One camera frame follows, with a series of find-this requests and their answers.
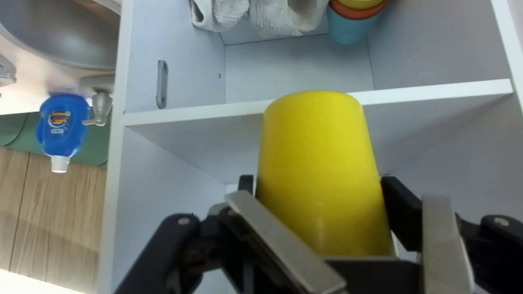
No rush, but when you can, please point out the blue plastic cup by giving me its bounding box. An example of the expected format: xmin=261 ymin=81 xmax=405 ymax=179
xmin=325 ymin=2 xmax=383 ymax=47

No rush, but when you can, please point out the white crumpled cloth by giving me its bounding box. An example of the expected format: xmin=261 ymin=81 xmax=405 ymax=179
xmin=186 ymin=0 xmax=330 ymax=40

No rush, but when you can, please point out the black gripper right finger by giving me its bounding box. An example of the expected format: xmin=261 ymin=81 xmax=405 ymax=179
xmin=379 ymin=174 xmax=523 ymax=294

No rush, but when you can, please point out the white toy kitchen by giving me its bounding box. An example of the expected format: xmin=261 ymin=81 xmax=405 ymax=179
xmin=0 ymin=0 xmax=523 ymax=294

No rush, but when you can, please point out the grey toy faucet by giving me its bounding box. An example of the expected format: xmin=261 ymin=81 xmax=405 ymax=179
xmin=78 ymin=73 xmax=115 ymax=128

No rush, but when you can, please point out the yellow plastic cup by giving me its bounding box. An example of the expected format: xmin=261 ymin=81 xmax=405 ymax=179
xmin=254 ymin=89 xmax=395 ymax=257

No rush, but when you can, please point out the grey cabinet side handle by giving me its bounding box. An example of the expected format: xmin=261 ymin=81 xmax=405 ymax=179
xmin=155 ymin=58 xmax=169 ymax=110

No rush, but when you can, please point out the blue soap pouch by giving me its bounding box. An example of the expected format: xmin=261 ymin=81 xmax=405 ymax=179
xmin=34 ymin=91 xmax=91 ymax=174

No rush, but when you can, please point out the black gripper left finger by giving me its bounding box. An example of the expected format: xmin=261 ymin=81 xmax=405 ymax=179
xmin=112 ymin=172 xmax=347 ymax=294

